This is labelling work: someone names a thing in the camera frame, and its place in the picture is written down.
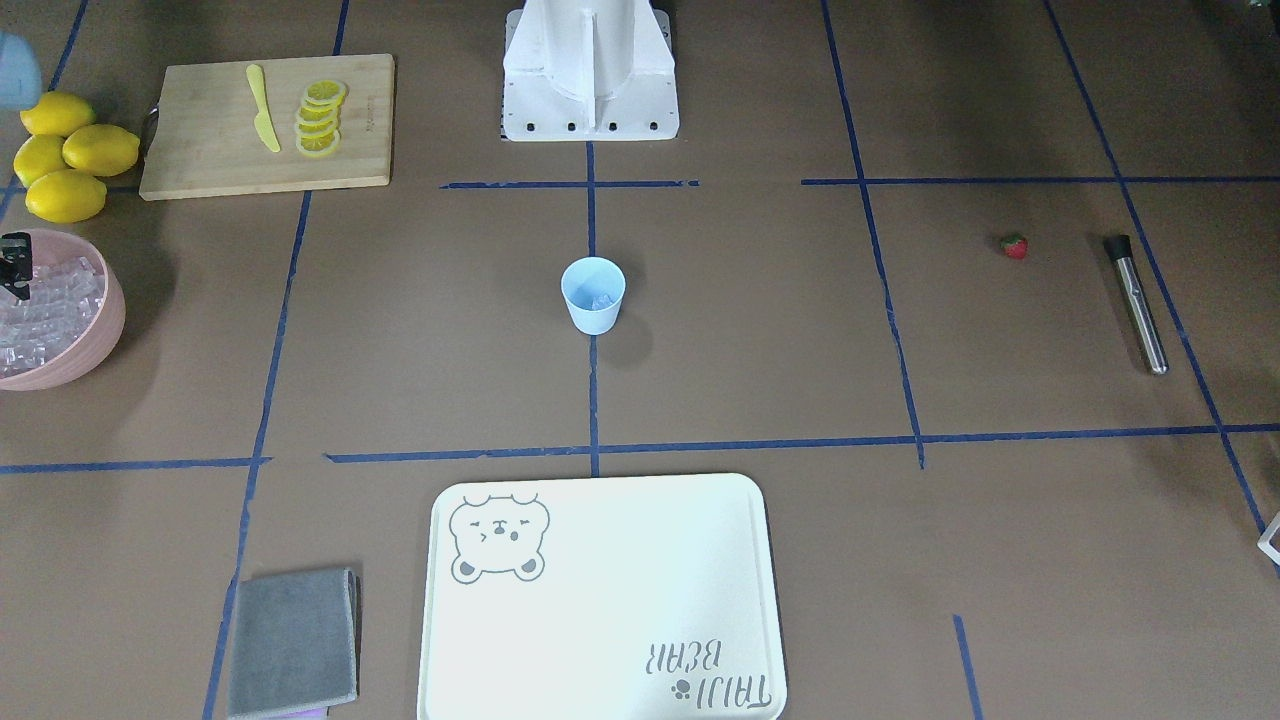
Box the red strawberry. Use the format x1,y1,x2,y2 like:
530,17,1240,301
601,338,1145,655
998,233,1029,260

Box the light blue plastic cup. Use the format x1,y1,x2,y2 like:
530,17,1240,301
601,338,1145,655
559,258,627,336

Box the cream bear tray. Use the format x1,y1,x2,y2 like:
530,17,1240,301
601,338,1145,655
416,473,788,719

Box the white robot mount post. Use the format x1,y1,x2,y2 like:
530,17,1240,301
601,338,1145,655
500,1,680,142

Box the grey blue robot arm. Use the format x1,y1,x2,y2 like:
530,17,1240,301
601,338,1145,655
1,31,44,301

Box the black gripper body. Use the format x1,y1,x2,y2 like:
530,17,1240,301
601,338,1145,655
1,231,35,301

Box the lemon slices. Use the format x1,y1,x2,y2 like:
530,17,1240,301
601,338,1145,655
293,79,349,158

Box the yellow plastic knife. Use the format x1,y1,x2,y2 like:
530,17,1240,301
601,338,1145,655
244,63,282,152

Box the wooden cutting board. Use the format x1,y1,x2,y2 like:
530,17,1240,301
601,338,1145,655
140,54,396,201

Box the yellow lemon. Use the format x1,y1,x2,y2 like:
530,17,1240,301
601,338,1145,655
26,169,108,224
12,135,70,188
61,124,141,177
19,91,97,138

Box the pink bowl of ice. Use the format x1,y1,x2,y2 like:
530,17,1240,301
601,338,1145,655
3,228,125,391

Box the grey folded cloth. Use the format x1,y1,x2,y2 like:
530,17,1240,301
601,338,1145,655
227,566,360,719

